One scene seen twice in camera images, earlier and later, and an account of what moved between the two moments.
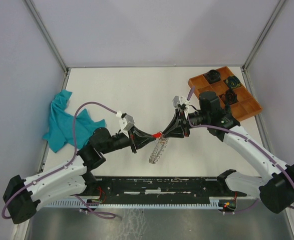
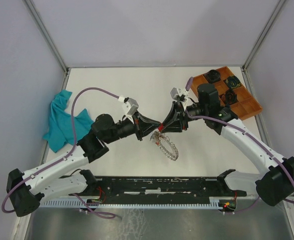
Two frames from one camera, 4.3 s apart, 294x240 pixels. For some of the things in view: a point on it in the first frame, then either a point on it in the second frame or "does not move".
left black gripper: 138,141 to 147,128
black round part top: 213,76 does not move
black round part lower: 230,97 does not move
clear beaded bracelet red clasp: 160,144 to 169,148
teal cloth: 61,127 does not move
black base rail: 100,188 does not move
